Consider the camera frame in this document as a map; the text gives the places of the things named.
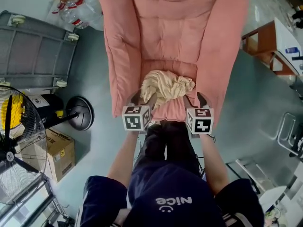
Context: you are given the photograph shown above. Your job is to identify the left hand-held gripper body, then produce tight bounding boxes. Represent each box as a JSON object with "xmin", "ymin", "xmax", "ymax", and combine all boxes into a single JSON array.
[{"xmin": 122, "ymin": 105, "xmax": 152, "ymax": 135}]

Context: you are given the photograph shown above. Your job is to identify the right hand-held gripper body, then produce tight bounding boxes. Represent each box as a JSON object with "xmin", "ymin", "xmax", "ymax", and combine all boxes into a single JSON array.
[{"xmin": 186, "ymin": 107, "xmax": 215, "ymax": 138}]

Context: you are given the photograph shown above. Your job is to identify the cream cloth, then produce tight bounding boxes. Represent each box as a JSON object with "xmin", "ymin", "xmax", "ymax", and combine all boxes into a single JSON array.
[{"xmin": 140, "ymin": 70, "xmax": 196, "ymax": 111}]

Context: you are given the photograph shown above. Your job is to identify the pink padded armchair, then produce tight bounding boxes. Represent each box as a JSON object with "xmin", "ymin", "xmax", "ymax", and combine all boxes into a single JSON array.
[{"xmin": 97, "ymin": 0, "xmax": 249, "ymax": 122}]

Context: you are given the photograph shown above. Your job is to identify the person's left forearm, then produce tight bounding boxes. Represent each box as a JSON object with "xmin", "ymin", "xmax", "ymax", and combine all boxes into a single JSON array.
[{"xmin": 107, "ymin": 130, "xmax": 139, "ymax": 188}]

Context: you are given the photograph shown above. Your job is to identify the person's right forearm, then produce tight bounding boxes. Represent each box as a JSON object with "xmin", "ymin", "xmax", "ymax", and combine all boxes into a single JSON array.
[{"xmin": 200, "ymin": 133, "xmax": 230, "ymax": 196}]

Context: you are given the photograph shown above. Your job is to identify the person's black trousers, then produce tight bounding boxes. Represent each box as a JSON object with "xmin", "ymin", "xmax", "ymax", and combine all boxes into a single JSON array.
[{"xmin": 136, "ymin": 121, "xmax": 202, "ymax": 175}]

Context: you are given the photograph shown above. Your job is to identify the person's navy t-shirt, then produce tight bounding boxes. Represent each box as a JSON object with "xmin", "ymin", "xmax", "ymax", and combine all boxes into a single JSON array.
[{"xmin": 77, "ymin": 163, "xmax": 265, "ymax": 227}]

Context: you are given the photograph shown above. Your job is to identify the brown cardboard box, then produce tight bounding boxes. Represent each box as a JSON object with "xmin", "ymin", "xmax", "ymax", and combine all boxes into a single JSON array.
[{"xmin": 18, "ymin": 128, "xmax": 76, "ymax": 183}]

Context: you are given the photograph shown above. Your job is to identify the yellow black vacuum cleaner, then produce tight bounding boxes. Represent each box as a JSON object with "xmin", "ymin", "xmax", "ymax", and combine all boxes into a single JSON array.
[{"xmin": 0, "ymin": 93, "xmax": 65, "ymax": 130}]

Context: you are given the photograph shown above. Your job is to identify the white top wooden side table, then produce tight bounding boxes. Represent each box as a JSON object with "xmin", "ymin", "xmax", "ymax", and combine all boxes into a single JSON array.
[{"xmin": 241, "ymin": 17, "xmax": 303, "ymax": 77}]

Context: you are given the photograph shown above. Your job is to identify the white round table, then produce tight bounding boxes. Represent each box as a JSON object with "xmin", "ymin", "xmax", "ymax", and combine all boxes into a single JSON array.
[{"xmin": 258, "ymin": 185, "xmax": 303, "ymax": 227}]

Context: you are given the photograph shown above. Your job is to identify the gray platform cart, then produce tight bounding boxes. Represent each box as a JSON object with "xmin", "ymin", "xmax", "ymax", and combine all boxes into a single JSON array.
[{"xmin": 0, "ymin": 10, "xmax": 80, "ymax": 89}]

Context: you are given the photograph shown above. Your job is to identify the metal glass cabinet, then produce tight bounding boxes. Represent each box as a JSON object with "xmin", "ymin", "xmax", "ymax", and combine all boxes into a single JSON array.
[{"xmin": 0, "ymin": 174, "xmax": 71, "ymax": 227}]

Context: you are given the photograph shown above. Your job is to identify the chrome tube chair frame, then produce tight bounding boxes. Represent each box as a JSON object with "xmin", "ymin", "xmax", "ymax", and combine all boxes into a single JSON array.
[{"xmin": 276, "ymin": 112, "xmax": 303, "ymax": 162}]

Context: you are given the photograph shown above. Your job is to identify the black pedestal fan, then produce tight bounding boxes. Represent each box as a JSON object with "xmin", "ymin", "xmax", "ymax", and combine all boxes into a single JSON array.
[{"xmin": 0, "ymin": 85, "xmax": 95, "ymax": 205}]

